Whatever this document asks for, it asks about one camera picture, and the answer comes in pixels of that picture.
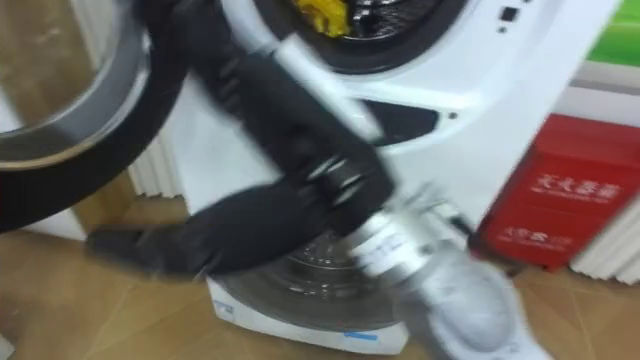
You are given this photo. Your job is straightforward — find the white pleated curtain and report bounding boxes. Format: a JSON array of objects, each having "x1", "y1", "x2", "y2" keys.
[
  {"x1": 127, "y1": 132, "x2": 187, "y2": 200},
  {"x1": 569, "y1": 194, "x2": 640, "y2": 286}
]

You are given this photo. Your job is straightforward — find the red box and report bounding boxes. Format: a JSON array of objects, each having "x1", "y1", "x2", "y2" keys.
[{"x1": 469, "y1": 113, "x2": 640, "y2": 271}]

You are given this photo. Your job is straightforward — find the white stacked washing machines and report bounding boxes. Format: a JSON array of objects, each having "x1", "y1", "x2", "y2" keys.
[{"x1": 164, "y1": 0, "x2": 621, "y2": 356}]

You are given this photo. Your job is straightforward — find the yellow cloth item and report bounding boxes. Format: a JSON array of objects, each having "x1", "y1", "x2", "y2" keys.
[{"x1": 292, "y1": 0, "x2": 351, "y2": 39}]

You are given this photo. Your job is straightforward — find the green and white poster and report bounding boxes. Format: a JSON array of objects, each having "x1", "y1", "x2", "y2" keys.
[{"x1": 587, "y1": 0, "x2": 640, "y2": 69}]

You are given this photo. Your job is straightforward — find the round dark washing machine door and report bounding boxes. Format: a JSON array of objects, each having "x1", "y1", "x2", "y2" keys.
[{"x1": 0, "y1": 0, "x2": 194, "y2": 235}]

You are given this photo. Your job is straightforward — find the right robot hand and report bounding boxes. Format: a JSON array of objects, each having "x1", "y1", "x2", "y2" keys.
[{"x1": 84, "y1": 0, "x2": 399, "y2": 280}]

